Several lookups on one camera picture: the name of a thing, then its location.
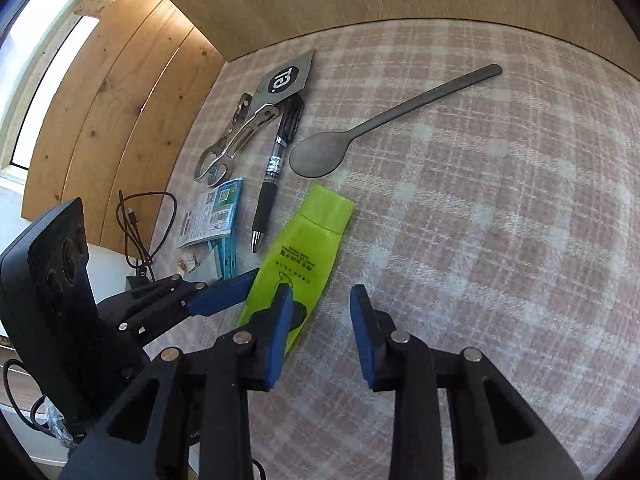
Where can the green lotion tube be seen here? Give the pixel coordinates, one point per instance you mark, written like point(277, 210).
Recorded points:
point(302, 255)

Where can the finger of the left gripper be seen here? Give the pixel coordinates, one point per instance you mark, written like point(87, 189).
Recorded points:
point(172, 295)
point(142, 330)

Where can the grey card with logo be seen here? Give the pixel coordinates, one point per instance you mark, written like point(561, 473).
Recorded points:
point(282, 82)

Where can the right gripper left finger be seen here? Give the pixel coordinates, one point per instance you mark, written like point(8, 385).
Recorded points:
point(146, 433)

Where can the pine wood side panel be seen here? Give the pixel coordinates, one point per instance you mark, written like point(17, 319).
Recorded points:
point(119, 118)

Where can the silver metal carabiner tool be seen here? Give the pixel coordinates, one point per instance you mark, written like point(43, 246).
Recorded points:
point(216, 163)

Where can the black gel pen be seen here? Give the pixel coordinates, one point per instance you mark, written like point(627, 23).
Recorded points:
point(292, 111)

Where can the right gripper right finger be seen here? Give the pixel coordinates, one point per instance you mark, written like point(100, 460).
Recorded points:
point(495, 433)

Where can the white blue paper packet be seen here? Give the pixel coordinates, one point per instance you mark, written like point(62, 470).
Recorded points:
point(211, 216)

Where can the dark metal spoon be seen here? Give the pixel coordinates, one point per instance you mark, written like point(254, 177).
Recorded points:
point(320, 154)

